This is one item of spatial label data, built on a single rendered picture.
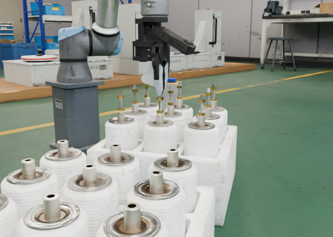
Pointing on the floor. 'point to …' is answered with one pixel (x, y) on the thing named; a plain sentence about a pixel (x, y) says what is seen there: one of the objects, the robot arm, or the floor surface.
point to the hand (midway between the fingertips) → (162, 91)
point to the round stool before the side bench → (283, 52)
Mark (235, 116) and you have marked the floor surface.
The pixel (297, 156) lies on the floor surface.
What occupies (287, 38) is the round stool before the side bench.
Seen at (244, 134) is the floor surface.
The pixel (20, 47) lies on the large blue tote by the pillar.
